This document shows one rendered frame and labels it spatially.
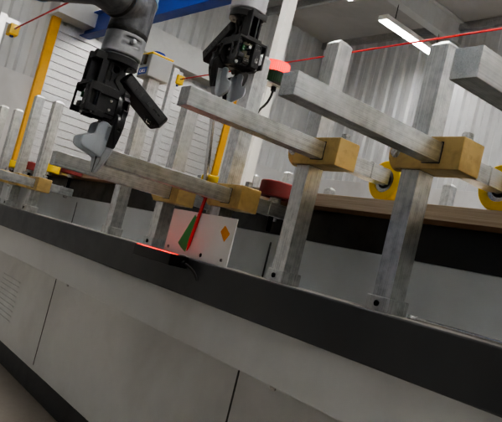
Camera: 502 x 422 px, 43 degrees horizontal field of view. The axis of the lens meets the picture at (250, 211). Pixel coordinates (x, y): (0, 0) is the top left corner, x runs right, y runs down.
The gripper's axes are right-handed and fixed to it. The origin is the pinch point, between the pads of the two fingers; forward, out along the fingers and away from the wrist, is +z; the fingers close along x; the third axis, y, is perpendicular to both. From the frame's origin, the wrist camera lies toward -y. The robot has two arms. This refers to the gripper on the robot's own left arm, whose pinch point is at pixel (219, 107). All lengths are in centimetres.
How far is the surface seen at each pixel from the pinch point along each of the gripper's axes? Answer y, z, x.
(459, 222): 47, 16, 23
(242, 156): 0.0, 7.9, 8.5
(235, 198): 5.4, 17.8, 5.5
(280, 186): 5.4, 12.4, 16.1
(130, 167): 3.8, 17.9, -17.8
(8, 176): -121, 18, -5
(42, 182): -118, 17, 6
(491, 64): 79, 9, -21
